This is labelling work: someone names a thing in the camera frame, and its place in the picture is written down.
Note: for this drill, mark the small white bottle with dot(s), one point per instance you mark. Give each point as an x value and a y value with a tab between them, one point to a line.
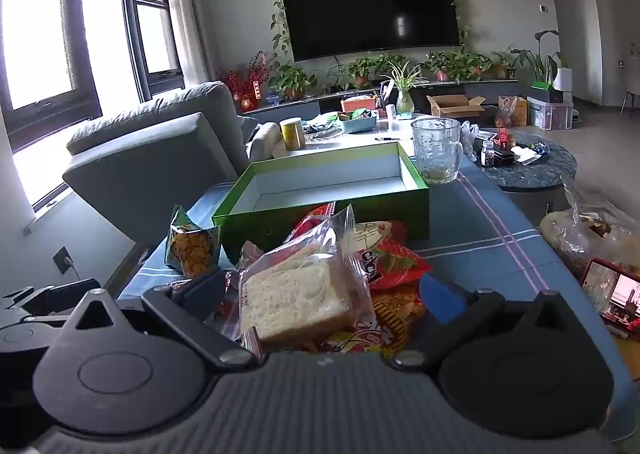
390	111

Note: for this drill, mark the red yellow snack packet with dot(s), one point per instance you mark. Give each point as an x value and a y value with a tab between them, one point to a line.
390	319

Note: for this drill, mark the red flower ornament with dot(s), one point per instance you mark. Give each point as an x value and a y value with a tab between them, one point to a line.
247	79

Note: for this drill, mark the large dark-framed window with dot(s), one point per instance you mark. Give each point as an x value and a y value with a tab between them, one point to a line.
40	34

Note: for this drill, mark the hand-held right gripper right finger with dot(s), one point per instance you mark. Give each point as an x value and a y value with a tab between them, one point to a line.
440	301

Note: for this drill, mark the clear storage bin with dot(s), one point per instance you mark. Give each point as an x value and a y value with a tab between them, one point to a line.
550	114

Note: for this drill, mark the narrow dark-framed window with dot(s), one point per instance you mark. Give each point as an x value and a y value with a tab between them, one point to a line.
150	19

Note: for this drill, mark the dark round table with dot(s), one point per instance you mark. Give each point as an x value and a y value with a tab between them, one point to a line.
540	172

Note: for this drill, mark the black box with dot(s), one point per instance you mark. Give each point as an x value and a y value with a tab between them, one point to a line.
550	95

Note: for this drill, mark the red striped snack packet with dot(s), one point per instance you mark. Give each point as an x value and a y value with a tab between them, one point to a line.
312	221

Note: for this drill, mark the sliced bread packet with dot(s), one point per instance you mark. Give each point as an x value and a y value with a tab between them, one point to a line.
295	296

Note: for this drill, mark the green cardboard box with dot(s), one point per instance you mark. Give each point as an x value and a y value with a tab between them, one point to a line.
320	214

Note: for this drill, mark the spider plant in glass vase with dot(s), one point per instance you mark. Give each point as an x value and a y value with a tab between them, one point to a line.
404	94

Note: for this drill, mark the tall plant in white planter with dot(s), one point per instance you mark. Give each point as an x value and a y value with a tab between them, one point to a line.
560	77

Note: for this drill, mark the plate with wrappers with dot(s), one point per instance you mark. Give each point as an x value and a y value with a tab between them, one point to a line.
322	133

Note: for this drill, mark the small dark bottle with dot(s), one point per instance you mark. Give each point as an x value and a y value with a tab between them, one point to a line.
487	154

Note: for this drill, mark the large red snack packet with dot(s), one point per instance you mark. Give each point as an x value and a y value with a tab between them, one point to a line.
390	259

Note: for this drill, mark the white cushion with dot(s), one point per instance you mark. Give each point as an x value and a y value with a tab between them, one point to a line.
262	142

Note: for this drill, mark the clear plastic bag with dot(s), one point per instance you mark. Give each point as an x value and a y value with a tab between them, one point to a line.
470	139

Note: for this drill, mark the glass mug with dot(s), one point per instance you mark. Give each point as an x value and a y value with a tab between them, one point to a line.
436	149

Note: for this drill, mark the beige curtain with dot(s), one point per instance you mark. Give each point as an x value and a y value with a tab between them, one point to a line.
187	9

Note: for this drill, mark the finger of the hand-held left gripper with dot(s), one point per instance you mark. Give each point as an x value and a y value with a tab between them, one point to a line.
75	295

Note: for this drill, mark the phone in red case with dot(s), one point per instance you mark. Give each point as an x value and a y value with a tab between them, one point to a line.
610	296

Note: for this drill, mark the blue tray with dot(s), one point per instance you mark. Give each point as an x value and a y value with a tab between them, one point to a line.
359	123

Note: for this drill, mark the green chips packet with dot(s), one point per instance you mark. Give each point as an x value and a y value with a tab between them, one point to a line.
192	246

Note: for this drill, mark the open cardboard box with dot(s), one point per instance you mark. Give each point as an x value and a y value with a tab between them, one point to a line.
452	107

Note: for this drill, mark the orange box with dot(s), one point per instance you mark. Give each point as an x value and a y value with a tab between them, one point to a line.
357	103

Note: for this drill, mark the grey armchair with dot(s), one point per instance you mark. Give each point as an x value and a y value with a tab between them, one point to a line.
150	149

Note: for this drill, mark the black wall socket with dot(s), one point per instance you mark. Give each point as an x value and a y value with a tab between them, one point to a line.
63	259

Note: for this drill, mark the yellow bag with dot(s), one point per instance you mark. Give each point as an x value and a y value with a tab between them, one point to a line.
515	112

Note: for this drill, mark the black pen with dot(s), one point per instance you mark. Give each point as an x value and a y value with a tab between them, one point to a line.
387	139

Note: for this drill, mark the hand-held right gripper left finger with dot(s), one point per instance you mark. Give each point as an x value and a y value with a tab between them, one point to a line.
205	291

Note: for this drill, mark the plastic bag of bread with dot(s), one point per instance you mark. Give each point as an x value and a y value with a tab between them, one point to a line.
585	234

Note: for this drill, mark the black wall television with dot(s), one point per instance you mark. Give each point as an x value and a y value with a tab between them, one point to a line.
372	7

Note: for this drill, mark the yellow can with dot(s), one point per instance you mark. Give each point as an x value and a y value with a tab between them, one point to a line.
292	134

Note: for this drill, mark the green ivy vine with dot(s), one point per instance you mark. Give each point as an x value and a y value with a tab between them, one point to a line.
277	9

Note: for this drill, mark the white round table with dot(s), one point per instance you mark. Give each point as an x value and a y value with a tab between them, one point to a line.
350	144

